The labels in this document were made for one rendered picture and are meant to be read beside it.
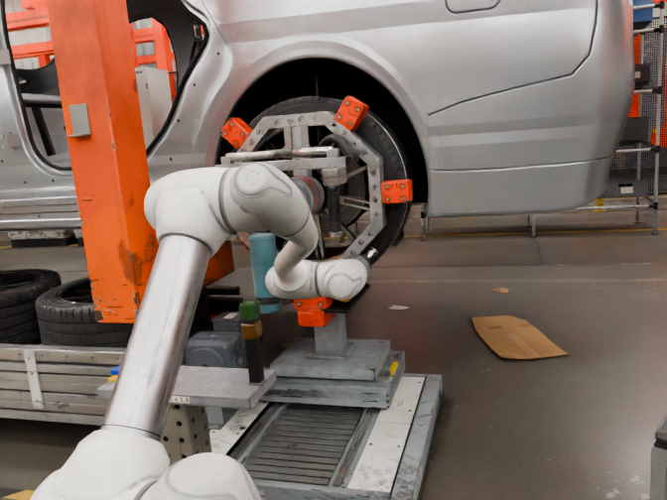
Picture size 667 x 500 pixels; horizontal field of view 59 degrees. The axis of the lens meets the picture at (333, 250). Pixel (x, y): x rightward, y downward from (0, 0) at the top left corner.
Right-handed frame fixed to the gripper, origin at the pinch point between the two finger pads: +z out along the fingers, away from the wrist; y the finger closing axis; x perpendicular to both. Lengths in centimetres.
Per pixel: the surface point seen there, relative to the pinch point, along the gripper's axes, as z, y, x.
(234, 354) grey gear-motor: -22, -51, 10
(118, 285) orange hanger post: -42, -49, 50
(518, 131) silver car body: 11, 61, -8
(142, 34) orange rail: 798, -239, 589
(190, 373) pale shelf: -60, -40, 13
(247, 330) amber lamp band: -66, -15, 9
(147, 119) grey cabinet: 373, -177, 279
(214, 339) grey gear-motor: -23, -52, 19
